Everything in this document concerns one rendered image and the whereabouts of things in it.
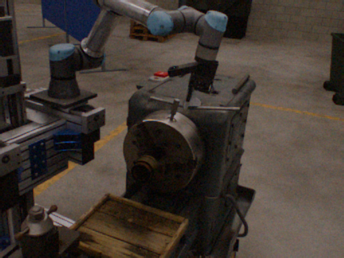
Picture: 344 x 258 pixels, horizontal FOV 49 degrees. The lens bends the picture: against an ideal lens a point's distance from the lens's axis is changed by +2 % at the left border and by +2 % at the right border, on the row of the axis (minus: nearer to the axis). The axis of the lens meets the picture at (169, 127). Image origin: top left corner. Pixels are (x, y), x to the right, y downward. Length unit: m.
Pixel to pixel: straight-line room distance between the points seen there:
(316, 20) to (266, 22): 1.28
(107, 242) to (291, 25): 10.36
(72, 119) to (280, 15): 9.90
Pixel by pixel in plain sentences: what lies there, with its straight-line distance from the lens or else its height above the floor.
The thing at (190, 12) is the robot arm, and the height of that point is 1.63.
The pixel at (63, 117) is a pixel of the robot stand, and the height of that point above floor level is 1.07.
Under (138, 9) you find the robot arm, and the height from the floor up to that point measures 1.63.
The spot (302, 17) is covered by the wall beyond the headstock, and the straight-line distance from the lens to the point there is 11.32.
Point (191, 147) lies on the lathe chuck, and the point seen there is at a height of 1.16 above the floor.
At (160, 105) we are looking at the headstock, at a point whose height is 1.23.
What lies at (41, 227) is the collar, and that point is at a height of 1.14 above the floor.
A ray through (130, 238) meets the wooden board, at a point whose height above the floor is 0.88.
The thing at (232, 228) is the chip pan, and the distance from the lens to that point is 2.05.
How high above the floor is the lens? 1.79
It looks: 24 degrees down
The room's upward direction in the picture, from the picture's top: 4 degrees clockwise
